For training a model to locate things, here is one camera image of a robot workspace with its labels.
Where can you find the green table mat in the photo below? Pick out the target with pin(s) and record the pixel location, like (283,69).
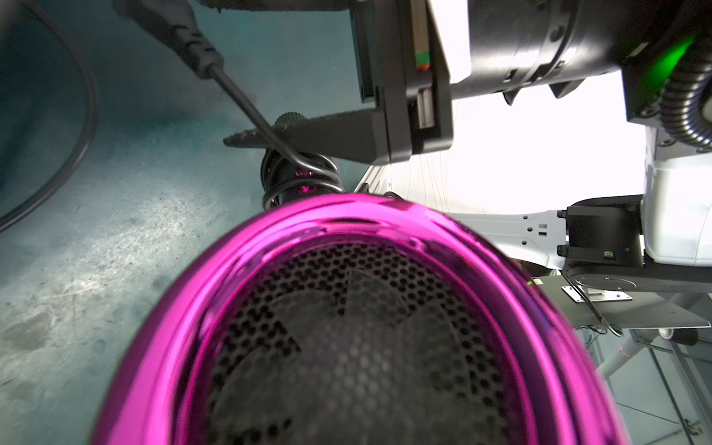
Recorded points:
(157,187)

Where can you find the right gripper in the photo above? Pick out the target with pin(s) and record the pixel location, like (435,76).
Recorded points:
(402,70)

